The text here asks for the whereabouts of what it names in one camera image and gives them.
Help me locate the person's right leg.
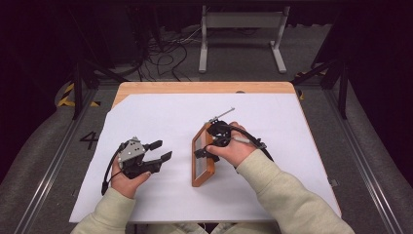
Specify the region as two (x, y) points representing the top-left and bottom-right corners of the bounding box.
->
(210, 221), (281, 234)

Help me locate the bundle of black floor cables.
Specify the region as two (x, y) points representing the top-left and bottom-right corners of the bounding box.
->
(137, 27), (203, 83)

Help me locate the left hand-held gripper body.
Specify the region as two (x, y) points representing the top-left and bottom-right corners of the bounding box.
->
(116, 136), (164, 180)

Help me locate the person's left leg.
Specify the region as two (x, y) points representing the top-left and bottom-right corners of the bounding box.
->
(150, 222), (208, 234)

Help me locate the black metal stand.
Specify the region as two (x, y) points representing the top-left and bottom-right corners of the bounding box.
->
(290, 58), (351, 121)
(71, 58), (129, 121)

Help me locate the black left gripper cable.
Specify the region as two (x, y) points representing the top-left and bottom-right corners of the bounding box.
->
(100, 142), (126, 197)

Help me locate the person's left hand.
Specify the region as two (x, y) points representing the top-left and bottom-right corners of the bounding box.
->
(110, 155), (153, 200)

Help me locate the white metal stand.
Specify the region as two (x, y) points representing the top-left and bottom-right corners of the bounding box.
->
(198, 4), (291, 74)

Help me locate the person's right hand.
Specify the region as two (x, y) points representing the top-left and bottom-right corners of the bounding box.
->
(206, 121), (257, 169)

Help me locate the yellow black hazard tape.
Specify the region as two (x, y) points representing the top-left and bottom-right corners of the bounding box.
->
(56, 82), (101, 108)

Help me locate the person's leg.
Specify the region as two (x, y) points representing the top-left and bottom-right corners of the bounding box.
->
(150, 222), (208, 234)
(210, 221), (281, 234)

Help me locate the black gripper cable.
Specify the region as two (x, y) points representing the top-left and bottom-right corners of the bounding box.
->
(228, 125), (275, 163)
(100, 142), (126, 197)

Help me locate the white paper sheet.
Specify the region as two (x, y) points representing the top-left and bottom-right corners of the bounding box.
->
(68, 93), (343, 224)

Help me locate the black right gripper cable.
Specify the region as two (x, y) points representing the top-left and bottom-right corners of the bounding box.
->
(228, 125), (275, 163)

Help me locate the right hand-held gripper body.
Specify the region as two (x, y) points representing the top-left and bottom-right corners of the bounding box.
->
(206, 107), (236, 139)

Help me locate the aluminium floor rail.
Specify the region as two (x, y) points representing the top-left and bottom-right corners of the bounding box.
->
(13, 87), (100, 234)
(323, 87), (405, 234)

